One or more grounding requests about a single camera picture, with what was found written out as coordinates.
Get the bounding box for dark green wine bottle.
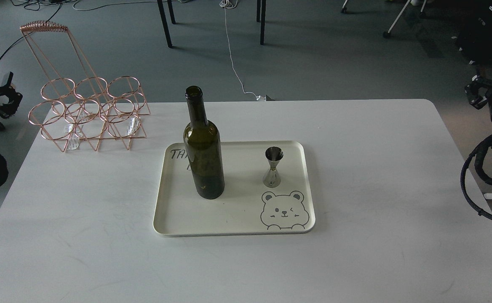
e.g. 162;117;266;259
183;85;225;199

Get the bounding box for black equipment in corner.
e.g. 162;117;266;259
455;0;492;63

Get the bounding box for silver metal jigger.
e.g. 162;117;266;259
262;146;284;188

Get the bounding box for black table legs left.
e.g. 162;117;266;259
157;0;176;49

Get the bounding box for rose gold wire bottle rack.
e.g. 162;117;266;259
19;21;151;153

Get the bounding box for black cables on floor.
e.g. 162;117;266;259
0;0;103;80

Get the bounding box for black table legs right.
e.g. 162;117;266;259
256;0;267;45

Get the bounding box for cream tray with bear print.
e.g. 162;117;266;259
153;141;316;237

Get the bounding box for black table legs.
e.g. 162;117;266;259
157;0;176;49
256;0;267;45

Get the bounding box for white chair base with castors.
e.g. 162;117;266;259
341;0;428;39

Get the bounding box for white cable on floor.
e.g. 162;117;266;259
219;0;267;101

